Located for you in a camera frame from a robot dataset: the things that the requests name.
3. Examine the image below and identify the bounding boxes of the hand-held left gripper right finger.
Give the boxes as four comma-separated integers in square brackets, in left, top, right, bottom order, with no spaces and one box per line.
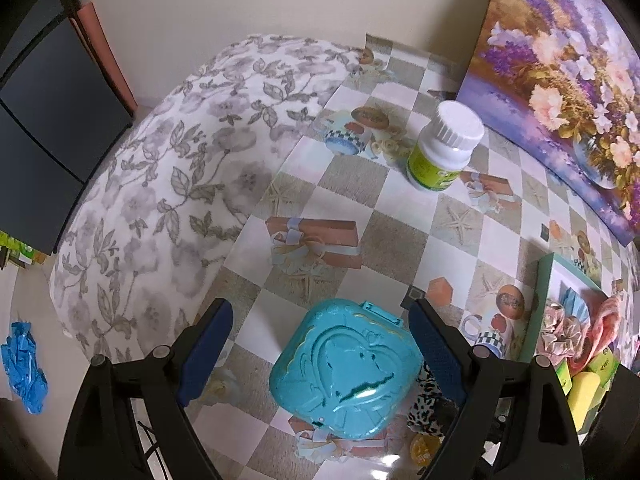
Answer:
[409,298,586,480]

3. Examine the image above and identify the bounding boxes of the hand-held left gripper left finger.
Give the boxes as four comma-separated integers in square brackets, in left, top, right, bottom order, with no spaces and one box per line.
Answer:
[59,298,235,480]

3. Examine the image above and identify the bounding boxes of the teal plastic case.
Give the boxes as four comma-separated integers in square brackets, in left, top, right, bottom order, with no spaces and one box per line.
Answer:
[269,298,426,442]

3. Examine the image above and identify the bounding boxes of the pink scrunchie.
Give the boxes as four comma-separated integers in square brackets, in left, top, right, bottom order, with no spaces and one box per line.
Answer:
[536,297,596,361]

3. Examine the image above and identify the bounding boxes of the green tissue pack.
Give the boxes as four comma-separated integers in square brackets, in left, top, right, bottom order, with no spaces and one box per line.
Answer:
[587,347,623,391]
[552,362,573,396]

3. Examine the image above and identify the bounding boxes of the white box with teal rim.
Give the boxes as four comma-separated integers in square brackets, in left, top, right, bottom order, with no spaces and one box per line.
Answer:
[517,253,640,433]

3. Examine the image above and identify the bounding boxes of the blue face mask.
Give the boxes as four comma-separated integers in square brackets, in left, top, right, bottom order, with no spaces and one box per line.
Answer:
[560,285,593,321]

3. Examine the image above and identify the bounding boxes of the yellow sponge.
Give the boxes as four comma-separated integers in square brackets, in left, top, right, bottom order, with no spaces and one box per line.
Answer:
[567,371,608,433]

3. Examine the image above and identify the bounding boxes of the pink white striped cloth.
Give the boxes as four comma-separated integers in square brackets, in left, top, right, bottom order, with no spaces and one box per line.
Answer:
[582,294,626,366]

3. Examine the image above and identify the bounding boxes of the leopard print scrunchie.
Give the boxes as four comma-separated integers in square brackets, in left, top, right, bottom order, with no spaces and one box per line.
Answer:
[406,360,461,436]

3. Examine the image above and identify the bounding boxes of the yellow round packet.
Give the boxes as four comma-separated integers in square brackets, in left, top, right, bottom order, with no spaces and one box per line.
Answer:
[410,432,443,466]

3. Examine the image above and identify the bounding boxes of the blue gloves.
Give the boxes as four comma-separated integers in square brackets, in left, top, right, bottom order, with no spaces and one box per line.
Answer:
[0,321,50,415]

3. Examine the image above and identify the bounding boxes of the grey floral blanket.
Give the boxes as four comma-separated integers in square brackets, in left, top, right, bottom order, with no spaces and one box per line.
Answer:
[50,34,368,366]

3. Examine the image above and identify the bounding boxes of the white pill bottle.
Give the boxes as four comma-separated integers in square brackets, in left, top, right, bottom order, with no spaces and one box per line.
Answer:
[406,100,486,192]

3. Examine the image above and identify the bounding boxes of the green printed bag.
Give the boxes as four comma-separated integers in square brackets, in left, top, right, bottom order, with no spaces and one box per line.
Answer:
[0,230,48,268]

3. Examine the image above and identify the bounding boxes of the dark cabinet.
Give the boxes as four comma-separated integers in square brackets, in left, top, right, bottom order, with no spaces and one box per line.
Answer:
[0,0,133,256]

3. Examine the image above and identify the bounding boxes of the floral painting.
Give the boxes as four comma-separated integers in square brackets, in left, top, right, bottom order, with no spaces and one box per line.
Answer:
[456,0,640,247]

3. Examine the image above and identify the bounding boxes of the orange board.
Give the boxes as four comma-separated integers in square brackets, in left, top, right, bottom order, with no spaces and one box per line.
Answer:
[70,1,138,113]

